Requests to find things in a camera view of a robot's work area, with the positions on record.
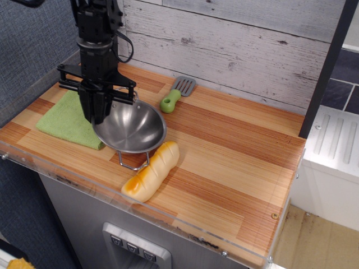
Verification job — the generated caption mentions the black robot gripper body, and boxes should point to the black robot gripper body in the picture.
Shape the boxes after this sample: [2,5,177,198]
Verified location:
[57,40,136,105]

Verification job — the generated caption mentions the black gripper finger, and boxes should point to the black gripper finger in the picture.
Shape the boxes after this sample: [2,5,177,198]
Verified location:
[78,86,94,123]
[94,92,112,124]

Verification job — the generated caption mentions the steel two-handled frying pan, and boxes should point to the steel two-handled frying pan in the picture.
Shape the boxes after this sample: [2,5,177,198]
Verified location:
[91,91,167,171]

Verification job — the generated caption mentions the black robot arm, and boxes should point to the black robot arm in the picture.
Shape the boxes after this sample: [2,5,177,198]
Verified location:
[57,1,136,124]

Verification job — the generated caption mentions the yellow object at corner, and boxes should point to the yellow object at corner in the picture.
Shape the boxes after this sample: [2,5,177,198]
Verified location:
[6,258,35,269]

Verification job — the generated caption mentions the green folded cloth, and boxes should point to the green folded cloth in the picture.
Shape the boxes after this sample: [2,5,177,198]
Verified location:
[36,91,104,150]

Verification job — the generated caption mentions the clear acrylic table guard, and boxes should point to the clear acrylic table guard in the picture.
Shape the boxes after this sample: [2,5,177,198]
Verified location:
[1,143,272,268]

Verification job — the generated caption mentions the toy bread loaf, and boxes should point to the toy bread loaf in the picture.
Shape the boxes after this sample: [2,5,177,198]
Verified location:
[121,141,180,202]

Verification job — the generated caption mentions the grey cabinet button panel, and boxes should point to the grey cabinet button panel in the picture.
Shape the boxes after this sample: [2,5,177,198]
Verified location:
[102,222,172,268]

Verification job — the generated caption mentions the white grooved side unit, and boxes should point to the white grooved side unit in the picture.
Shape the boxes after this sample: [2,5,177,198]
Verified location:
[290,106,358,230]

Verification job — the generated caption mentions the green-handled grey toy spatula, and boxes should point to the green-handled grey toy spatula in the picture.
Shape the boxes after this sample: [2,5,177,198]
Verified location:
[159,76,196,114]

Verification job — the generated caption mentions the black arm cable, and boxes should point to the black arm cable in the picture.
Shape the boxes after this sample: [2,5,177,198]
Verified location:
[11,0,135,64]

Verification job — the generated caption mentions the right dark vertical post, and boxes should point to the right dark vertical post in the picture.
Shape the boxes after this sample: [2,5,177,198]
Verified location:
[298,0,358,138]

